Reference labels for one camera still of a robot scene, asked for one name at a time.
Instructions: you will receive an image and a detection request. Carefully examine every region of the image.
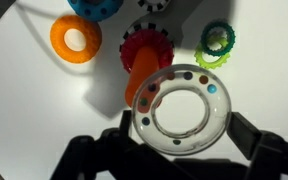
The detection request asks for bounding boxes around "small black white striped ring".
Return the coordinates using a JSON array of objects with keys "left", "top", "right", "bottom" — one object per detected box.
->
[{"left": 137, "top": 0, "right": 172, "bottom": 13}]

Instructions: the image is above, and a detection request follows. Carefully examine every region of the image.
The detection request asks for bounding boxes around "orange plastic rod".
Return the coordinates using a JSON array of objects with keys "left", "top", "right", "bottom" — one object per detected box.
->
[{"left": 124, "top": 45, "right": 161, "bottom": 108}]

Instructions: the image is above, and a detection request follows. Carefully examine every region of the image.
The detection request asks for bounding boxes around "blue ring with dark dots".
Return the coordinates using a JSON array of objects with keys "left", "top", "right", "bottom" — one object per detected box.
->
[{"left": 67, "top": 0, "right": 124, "bottom": 23}]

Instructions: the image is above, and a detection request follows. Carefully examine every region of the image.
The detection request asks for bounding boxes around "teal toothed thin ring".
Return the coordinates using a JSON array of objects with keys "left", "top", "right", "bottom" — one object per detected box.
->
[{"left": 200, "top": 20, "right": 237, "bottom": 57}]

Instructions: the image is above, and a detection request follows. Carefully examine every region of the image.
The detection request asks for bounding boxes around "clear ring with coloured beads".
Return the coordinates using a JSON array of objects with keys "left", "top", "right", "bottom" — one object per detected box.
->
[{"left": 131, "top": 63, "right": 233, "bottom": 156}]

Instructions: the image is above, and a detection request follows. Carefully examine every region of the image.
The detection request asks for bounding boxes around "large black white striped ring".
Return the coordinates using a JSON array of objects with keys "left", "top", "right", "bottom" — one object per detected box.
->
[{"left": 118, "top": 21, "right": 176, "bottom": 54}]

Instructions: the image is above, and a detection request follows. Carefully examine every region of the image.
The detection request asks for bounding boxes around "yellow-orange textured ring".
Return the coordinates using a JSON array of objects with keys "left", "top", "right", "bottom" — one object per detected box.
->
[{"left": 49, "top": 14, "right": 103, "bottom": 65}]

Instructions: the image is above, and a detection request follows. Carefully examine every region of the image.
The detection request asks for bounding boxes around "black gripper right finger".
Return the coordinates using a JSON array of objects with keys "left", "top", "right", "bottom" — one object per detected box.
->
[{"left": 226, "top": 112, "right": 288, "bottom": 180}]

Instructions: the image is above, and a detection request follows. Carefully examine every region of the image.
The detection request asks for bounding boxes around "lime toothed thin ring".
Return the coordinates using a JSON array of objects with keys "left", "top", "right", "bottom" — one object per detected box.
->
[{"left": 194, "top": 36, "right": 232, "bottom": 70}]

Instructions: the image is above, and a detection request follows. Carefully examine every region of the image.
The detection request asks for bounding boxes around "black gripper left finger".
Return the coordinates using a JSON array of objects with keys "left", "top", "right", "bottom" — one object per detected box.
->
[{"left": 49, "top": 109, "right": 198, "bottom": 180}]

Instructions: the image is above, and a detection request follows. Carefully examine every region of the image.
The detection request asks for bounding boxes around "red ribbed ring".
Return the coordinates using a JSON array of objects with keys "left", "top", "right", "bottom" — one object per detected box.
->
[{"left": 119, "top": 28, "right": 175, "bottom": 74}]

